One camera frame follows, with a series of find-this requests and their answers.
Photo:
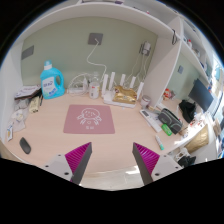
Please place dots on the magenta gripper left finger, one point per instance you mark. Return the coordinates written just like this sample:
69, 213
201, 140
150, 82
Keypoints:
70, 166

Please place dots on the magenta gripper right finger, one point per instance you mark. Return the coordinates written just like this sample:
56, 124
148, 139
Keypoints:
153, 166

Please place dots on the pink mouse pad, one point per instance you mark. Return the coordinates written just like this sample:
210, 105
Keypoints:
89, 119

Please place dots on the black computer mouse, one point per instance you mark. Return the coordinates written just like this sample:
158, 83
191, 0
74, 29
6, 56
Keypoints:
25, 145

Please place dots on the white green tube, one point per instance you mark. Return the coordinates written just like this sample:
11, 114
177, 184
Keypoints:
159, 142

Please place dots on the green small box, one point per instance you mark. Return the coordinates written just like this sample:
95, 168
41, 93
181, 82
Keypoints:
166, 129

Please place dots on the white remote control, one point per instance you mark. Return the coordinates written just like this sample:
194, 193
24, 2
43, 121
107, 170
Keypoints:
150, 121

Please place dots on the grey pencil case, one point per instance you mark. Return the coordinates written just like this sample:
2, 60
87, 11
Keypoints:
168, 118

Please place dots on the small white cup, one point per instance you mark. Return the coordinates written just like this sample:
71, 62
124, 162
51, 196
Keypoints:
145, 101

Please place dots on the gold paper bag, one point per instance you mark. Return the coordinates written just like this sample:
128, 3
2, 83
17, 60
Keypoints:
200, 140

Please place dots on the black bag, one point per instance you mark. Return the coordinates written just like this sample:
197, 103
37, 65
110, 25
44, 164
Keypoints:
188, 110

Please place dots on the white power strip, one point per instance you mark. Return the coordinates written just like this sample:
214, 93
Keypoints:
75, 91

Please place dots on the white wifi router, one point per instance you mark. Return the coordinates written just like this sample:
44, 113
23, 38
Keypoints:
107, 90

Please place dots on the gold foil bag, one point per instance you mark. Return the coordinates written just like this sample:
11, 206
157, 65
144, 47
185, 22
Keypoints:
123, 95

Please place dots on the white plastic jar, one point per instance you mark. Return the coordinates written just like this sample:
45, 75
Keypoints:
94, 90

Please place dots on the pile of snack packets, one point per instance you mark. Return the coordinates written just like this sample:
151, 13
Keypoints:
22, 101

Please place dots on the blue detergent bottle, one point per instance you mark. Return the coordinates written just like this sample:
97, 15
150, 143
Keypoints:
52, 81

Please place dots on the black monitor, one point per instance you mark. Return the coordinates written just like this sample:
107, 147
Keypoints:
200, 94

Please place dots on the white shelf unit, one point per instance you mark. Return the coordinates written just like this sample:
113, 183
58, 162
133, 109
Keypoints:
61, 36

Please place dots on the white wall adapter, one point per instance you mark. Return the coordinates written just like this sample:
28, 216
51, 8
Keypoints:
146, 48

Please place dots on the grey wall panel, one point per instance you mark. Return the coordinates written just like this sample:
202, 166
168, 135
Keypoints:
28, 52

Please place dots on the grey wall socket plate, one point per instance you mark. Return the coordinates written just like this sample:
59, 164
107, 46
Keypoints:
95, 38

